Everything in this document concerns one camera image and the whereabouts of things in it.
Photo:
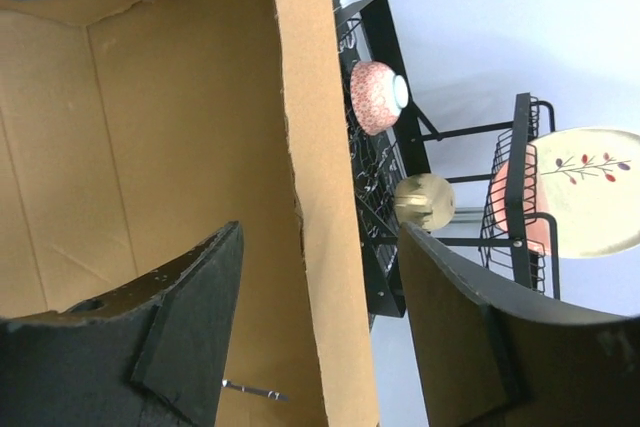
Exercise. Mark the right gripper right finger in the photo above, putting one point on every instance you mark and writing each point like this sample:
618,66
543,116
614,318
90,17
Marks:
491,352

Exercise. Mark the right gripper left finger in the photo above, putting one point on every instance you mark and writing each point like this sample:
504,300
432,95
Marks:
149,353

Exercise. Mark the brown cardboard box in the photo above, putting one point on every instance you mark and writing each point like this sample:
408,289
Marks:
132,130

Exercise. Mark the cream pink plate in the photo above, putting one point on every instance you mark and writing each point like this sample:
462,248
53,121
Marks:
588,180

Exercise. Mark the pink patterned bowl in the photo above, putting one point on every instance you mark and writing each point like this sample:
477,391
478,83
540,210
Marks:
378,96

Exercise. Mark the black wire dish rack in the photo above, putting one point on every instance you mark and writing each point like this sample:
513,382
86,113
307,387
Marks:
366,31

